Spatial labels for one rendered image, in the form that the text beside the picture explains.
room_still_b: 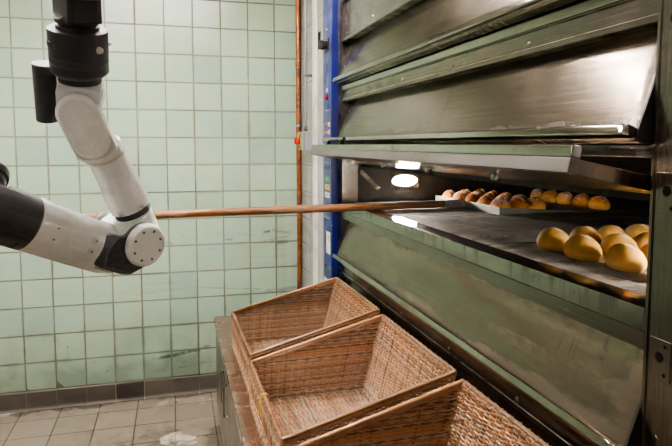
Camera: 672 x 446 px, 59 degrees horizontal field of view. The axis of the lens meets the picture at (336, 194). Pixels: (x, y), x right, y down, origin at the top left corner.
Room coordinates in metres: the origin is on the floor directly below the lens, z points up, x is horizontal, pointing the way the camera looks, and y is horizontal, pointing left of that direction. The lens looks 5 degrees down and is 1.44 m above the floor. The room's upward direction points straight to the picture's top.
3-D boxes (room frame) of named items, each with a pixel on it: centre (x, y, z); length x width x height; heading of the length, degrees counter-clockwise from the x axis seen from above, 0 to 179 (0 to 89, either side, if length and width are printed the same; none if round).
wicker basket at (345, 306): (2.30, 0.14, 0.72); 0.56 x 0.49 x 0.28; 16
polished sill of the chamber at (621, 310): (1.82, -0.29, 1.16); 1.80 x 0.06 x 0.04; 15
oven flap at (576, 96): (1.81, -0.27, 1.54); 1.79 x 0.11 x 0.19; 15
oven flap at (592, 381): (1.81, -0.27, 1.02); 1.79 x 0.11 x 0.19; 15
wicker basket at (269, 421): (1.71, -0.02, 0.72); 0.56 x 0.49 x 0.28; 16
